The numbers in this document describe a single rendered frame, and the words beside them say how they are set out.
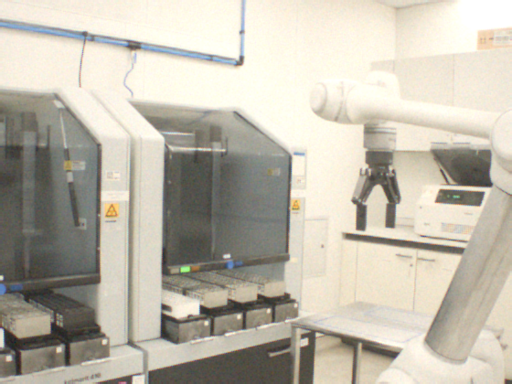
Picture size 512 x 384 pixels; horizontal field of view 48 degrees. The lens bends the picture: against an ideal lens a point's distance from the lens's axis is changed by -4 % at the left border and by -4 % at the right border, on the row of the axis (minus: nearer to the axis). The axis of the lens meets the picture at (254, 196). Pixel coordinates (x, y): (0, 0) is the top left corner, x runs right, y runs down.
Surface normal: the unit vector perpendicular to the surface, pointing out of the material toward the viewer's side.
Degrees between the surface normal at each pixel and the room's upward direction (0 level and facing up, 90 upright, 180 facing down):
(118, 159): 90
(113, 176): 90
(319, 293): 90
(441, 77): 90
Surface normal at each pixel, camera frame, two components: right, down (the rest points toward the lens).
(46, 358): 0.68, 0.06
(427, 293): -0.73, 0.01
